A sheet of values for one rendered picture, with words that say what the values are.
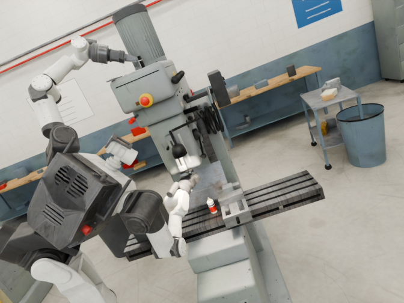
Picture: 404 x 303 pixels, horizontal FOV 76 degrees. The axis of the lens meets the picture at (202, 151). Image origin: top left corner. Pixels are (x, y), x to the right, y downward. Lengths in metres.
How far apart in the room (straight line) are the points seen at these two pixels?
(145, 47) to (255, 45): 4.28
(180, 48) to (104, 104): 2.01
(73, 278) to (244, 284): 0.80
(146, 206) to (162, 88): 0.52
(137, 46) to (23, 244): 1.08
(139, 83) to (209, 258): 1.00
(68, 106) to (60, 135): 5.23
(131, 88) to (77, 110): 5.10
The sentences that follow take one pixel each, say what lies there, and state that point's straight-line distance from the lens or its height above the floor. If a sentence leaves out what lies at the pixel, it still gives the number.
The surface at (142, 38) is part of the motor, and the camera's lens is 1.58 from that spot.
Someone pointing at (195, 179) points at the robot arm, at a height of 1.24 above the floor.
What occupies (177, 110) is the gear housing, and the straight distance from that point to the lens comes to 1.29.
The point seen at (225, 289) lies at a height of 0.76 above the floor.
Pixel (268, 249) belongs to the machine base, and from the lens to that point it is 2.40.
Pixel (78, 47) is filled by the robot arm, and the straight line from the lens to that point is 1.38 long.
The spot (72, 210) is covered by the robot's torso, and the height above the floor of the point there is 1.56.
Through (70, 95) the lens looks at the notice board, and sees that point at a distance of 6.28.
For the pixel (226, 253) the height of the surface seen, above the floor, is 0.84.
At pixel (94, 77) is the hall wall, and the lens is 6.02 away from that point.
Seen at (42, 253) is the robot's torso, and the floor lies 1.41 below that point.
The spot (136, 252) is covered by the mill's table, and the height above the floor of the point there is 0.93.
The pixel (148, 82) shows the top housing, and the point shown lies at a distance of 1.19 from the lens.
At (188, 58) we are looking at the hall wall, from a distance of 5.59.
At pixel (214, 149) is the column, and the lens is 1.87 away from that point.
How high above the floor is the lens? 1.85
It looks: 19 degrees down
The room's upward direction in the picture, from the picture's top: 23 degrees counter-clockwise
